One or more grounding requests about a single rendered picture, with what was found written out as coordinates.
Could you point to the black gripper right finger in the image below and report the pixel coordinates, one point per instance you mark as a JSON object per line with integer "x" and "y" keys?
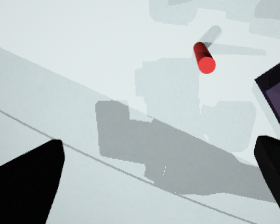
{"x": 267, "y": 155}

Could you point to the red peg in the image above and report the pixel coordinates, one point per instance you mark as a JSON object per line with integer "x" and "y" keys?
{"x": 204, "y": 60}

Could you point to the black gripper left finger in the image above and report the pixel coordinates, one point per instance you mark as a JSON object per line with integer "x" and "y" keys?
{"x": 28, "y": 184}

